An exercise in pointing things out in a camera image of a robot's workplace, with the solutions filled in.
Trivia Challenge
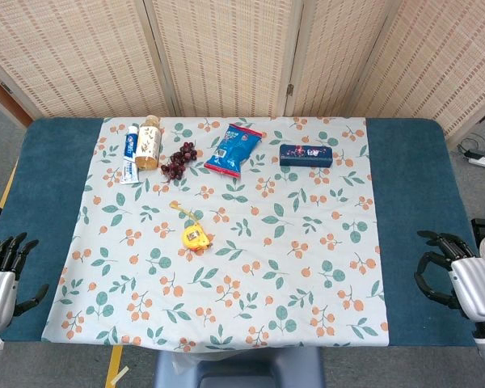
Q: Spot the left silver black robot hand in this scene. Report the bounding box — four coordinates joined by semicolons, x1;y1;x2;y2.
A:
0;231;50;334

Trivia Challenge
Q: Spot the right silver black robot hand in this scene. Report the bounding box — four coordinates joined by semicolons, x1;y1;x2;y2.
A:
413;230;485;323

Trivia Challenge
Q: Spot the yellow tape measure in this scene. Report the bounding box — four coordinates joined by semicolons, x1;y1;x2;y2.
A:
169;200;214;252

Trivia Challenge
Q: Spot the teal blue table cover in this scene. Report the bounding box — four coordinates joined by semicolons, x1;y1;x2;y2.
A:
0;116;480;349

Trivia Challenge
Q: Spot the brown wooden door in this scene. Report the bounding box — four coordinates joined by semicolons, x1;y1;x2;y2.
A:
0;65;34;128

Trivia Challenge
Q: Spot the white blue toothpaste tube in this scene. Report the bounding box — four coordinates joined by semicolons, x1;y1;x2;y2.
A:
119;124;141;186

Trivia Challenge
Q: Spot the beige labelled drink bottle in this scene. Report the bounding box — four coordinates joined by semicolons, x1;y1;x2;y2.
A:
134;114;163;171

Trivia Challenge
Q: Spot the floral leaf print tablecloth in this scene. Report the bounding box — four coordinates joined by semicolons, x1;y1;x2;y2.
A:
40;116;390;352

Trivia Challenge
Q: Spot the dark blue rectangular box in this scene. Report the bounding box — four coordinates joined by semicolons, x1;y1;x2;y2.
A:
278;143;335;168

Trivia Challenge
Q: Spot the dark red grape bunch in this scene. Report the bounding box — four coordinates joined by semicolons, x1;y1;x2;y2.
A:
159;141;199;181

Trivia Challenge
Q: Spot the woven bamboo screen panel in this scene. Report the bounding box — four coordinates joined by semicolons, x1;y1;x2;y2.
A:
348;0;485;147
284;0;398;119
0;0;177;119
142;0;306;119

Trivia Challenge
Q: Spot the blue snack bag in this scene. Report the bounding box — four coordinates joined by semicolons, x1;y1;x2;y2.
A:
203;122;264;179

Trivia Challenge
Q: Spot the black floor cable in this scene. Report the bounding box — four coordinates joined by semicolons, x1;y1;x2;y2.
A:
453;132;485;158

